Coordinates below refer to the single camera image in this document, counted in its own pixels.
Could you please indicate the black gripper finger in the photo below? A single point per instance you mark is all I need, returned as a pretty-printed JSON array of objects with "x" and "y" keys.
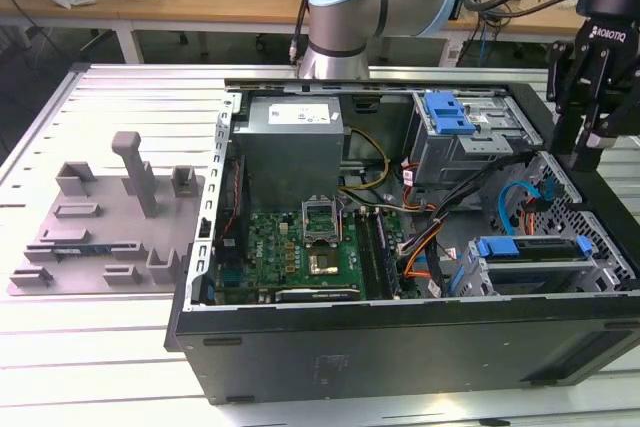
[
  {"x": 592, "y": 152},
  {"x": 565, "y": 132}
]

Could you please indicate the hard disk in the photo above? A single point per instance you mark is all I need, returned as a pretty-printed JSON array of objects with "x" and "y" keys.
[{"x": 500, "y": 247}]

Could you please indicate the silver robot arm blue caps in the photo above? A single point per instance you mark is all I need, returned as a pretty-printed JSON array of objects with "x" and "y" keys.
[{"x": 350, "y": 7}]

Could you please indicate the grey disk bay cage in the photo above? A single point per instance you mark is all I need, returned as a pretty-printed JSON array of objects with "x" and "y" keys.
[{"x": 606, "y": 278}]

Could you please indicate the grey optical drive cage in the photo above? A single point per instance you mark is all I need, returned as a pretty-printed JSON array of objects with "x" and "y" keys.
[{"x": 450, "y": 157}]

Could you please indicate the blue plastic drive latch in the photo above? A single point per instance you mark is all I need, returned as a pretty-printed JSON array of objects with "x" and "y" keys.
[{"x": 445, "y": 112}]

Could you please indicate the green installed RAM stick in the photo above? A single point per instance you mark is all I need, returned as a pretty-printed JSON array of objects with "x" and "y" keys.
[{"x": 387, "y": 257}]

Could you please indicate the black RAM slot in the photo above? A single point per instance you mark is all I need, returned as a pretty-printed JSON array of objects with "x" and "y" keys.
[{"x": 367, "y": 252}]

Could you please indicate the black PC case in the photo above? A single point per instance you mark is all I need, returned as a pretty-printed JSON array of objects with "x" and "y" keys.
[{"x": 400, "y": 347}]

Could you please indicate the CPU socket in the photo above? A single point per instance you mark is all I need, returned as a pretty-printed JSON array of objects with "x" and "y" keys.
[{"x": 322, "y": 264}]

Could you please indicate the grey power supply unit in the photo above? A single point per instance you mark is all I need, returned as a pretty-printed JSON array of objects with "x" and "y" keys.
[{"x": 285, "y": 157}]

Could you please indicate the black graphics card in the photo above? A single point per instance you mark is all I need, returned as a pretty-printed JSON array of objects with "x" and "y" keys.
[{"x": 320, "y": 294}]

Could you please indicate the green motherboard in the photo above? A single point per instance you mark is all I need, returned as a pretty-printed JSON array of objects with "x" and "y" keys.
[{"x": 272, "y": 247}]

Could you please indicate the grey parts rack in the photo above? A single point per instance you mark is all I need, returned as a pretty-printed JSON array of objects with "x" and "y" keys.
[{"x": 115, "y": 227}]

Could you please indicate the RAM stick with blue label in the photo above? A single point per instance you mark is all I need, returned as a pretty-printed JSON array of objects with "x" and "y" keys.
[{"x": 82, "y": 250}]

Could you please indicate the wooden desk white frame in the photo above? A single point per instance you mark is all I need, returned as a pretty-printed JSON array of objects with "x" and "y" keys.
[
  {"x": 225, "y": 2},
  {"x": 520, "y": 22}
]

